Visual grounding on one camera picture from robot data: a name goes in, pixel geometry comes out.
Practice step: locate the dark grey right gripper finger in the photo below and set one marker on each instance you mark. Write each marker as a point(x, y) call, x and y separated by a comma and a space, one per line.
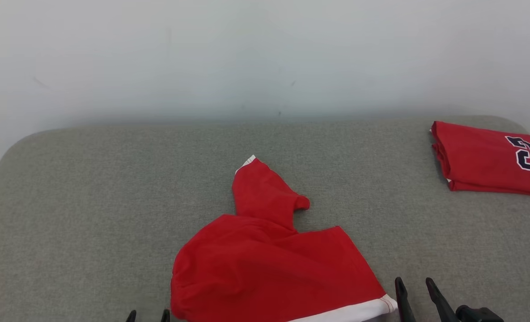
point(443, 308)
point(404, 304)

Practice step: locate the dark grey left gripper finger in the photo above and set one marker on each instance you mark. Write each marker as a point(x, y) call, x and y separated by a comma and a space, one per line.
point(131, 317)
point(165, 316)

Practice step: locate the red Bulls basketball shorts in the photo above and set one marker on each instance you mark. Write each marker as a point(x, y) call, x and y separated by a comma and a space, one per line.
point(264, 268)

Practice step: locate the red basketball jersey white trim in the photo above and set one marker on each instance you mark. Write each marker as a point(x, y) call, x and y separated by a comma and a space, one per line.
point(479, 156)

